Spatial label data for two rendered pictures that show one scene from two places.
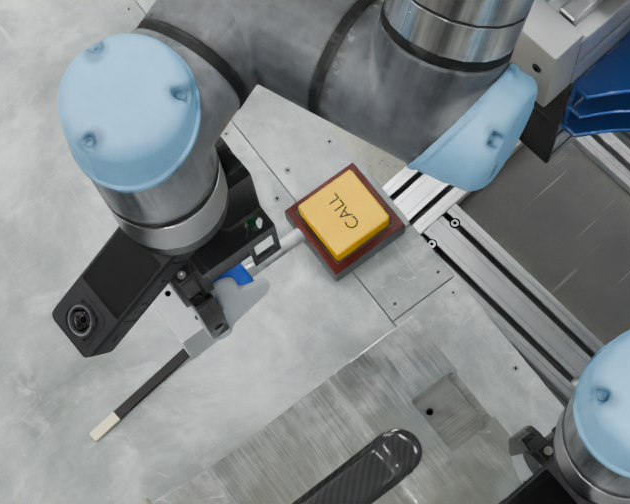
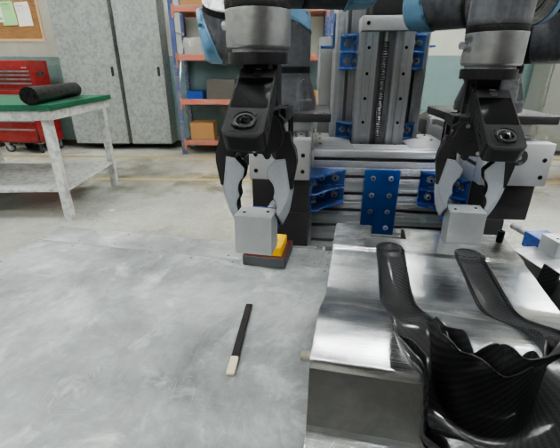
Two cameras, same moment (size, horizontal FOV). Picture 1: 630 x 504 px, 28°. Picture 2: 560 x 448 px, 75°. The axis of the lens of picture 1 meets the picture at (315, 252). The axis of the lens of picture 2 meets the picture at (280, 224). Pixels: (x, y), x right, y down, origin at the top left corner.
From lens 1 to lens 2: 0.88 m
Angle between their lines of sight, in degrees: 56
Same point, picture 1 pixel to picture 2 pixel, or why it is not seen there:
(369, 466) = (386, 260)
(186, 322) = (265, 213)
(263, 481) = (356, 284)
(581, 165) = not seen: hidden behind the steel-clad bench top
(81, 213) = (138, 303)
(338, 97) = not seen: outside the picture
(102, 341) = (265, 121)
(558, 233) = not seen: hidden behind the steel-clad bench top
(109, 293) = (252, 102)
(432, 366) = (363, 228)
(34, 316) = (140, 349)
